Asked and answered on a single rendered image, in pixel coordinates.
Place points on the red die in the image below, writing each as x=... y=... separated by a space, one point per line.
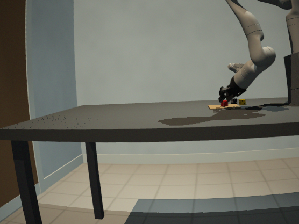
x=224 y=103

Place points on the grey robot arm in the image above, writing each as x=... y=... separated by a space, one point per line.
x=261 y=57

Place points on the black die with white pips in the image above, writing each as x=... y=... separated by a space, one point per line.
x=234 y=101

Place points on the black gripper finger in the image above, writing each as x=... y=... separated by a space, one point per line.
x=224 y=91
x=233 y=95

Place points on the orange square mat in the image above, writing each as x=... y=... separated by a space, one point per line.
x=230 y=106

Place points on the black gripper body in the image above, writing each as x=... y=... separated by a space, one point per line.
x=234 y=87

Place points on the yellow die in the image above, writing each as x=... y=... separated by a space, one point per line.
x=242 y=102

